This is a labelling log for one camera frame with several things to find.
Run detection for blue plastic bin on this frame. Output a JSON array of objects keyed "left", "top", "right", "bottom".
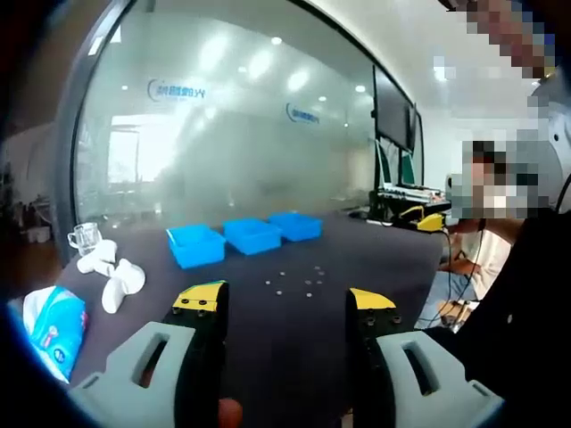
[
  {"left": 165, "top": 224, "right": 228, "bottom": 270},
  {"left": 267, "top": 211, "right": 324, "bottom": 243},
  {"left": 221, "top": 217, "right": 283, "bottom": 256}
]

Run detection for screws nuts and washers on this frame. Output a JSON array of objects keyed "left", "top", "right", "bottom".
[{"left": 263, "top": 266, "right": 327, "bottom": 299}]

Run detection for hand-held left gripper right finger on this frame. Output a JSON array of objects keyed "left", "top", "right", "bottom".
[{"left": 345, "top": 286, "right": 505, "bottom": 428}]

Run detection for white-framed display screen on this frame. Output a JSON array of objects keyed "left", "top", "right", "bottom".
[{"left": 377, "top": 141, "right": 424, "bottom": 189}]

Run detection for white rounded object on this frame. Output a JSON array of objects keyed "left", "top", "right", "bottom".
[
  {"left": 101, "top": 258, "right": 147, "bottom": 315},
  {"left": 76, "top": 239, "right": 118, "bottom": 277}
]

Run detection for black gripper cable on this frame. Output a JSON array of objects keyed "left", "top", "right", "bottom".
[{"left": 439, "top": 226, "right": 456, "bottom": 273}]

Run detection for small black monitor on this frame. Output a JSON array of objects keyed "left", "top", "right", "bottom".
[{"left": 406, "top": 102, "right": 424, "bottom": 152}]

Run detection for black chest device cable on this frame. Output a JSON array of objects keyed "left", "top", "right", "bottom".
[{"left": 434, "top": 217, "right": 488, "bottom": 322}]

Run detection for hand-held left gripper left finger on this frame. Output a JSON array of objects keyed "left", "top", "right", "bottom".
[{"left": 69, "top": 279, "right": 231, "bottom": 428}]

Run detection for dark door frame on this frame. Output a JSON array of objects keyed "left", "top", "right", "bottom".
[{"left": 51, "top": 0, "right": 155, "bottom": 268}]

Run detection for blue and white tissue pack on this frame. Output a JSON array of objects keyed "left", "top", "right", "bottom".
[{"left": 22, "top": 284, "right": 88, "bottom": 384}]

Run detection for operator with white headset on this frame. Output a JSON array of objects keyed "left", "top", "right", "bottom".
[{"left": 423, "top": 209, "right": 571, "bottom": 402}]

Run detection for cluttered storage shelf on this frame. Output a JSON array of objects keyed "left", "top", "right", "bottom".
[{"left": 0, "top": 155, "right": 53, "bottom": 246}]

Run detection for person's left hand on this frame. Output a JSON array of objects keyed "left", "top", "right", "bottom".
[{"left": 218, "top": 398, "right": 245, "bottom": 428}]

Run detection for blue logo decal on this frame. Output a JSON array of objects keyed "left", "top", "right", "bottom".
[
  {"left": 285, "top": 102, "right": 321, "bottom": 125},
  {"left": 146, "top": 78, "right": 209, "bottom": 103}
]

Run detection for desk electronics with cables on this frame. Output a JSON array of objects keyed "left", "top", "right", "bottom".
[{"left": 368, "top": 186, "right": 451, "bottom": 226}]

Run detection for clear glass cup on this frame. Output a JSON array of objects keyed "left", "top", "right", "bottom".
[{"left": 67, "top": 221, "right": 102, "bottom": 256}]

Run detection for large black monitor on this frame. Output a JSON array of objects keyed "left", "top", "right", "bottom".
[{"left": 373, "top": 64, "right": 410, "bottom": 151}]

